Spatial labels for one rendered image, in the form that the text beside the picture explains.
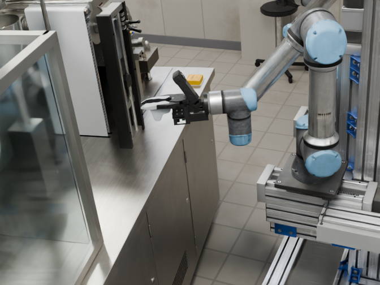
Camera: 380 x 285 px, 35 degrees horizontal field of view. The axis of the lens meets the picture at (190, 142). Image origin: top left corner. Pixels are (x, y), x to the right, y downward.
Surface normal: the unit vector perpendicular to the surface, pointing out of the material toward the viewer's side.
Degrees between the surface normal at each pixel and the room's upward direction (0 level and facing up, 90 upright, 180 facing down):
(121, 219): 0
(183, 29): 90
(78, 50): 90
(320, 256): 0
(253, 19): 90
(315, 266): 0
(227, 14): 90
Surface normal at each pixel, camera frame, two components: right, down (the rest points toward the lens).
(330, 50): 0.01, 0.40
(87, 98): -0.25, 0.53
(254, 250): -0.10, -0.85
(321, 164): 0.04, 0.63
